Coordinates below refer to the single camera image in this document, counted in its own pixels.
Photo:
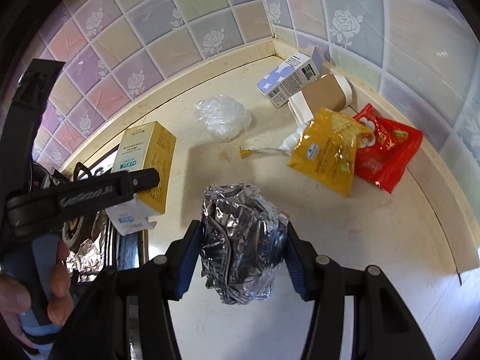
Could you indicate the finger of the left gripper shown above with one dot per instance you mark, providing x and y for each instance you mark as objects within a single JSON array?
[{"x": 46, "y": 210}]

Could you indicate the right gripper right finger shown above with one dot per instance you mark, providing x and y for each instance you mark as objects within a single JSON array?
[{"x": 299, "y": 261}]

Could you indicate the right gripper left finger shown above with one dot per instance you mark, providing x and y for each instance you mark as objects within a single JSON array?
[{"x": 185, "y": 258}]

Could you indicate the aluminium foil ball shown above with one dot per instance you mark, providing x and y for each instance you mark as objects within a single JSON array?
[{"x": 244, "y": 236}]

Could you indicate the yellow white carton box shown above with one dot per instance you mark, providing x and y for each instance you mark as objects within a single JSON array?
[{"x": 146, "y": 153}]

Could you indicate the clear plastic bag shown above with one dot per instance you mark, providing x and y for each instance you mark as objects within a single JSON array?
[{"x": 223, "y": 117}]

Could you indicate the person's left hand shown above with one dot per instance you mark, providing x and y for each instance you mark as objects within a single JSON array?
[{"x": 15, "y": 298}]

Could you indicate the black gas stove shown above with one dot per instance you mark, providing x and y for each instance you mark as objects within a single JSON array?
[{"x": 122, "y": 252}]

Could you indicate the foil stove liner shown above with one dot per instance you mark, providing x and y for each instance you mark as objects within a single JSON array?
[{"x": 86, "y": 240}]

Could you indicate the yellow snack bag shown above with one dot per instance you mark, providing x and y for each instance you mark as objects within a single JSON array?
[{"x": 326, "y": 150}]

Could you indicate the red snack bag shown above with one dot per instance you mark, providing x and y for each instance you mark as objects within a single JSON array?
[{"x": 382, "y": 158}]

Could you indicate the brown paper coffee cup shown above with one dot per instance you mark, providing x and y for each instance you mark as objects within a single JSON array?
[{"x": 332, "y": 91}]

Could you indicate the blue white milk carton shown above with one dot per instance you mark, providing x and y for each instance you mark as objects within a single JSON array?
[{"x": 291, "y": 76}]

